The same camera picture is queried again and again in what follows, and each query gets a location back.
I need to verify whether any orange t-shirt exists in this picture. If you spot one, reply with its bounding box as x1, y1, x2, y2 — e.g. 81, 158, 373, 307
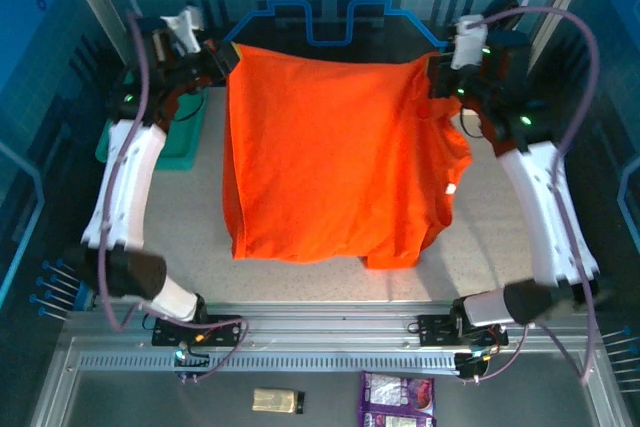
222, 43, 474, 270

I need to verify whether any green plastic basket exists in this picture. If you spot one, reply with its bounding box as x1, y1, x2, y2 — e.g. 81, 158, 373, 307
94, 69, 210, 172

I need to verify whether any purple snack packet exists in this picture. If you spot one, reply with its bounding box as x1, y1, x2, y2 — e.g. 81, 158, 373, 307
357, 371, 437, 427

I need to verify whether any beige bar packet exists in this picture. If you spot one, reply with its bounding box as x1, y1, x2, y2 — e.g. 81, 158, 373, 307
251, 387, 306, 416

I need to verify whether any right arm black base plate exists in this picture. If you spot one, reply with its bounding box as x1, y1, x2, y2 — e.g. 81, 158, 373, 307
416, 314, 510, 347

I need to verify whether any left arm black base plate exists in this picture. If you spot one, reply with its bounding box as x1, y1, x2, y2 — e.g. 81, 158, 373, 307
151, 314, 245, 348

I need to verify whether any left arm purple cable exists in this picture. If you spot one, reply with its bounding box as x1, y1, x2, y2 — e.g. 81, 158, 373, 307
97, 9, 250, 384

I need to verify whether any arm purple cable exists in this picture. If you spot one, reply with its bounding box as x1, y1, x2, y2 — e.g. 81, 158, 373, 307
97, 9, 250, 384
462, 5, 601, 387

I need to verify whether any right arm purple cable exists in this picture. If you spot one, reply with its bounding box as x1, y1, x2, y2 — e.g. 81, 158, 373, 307
462, 5, 601, 387

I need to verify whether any aluminium front frame rail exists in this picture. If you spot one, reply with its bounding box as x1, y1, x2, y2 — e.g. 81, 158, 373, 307
59, 302, 604, 374

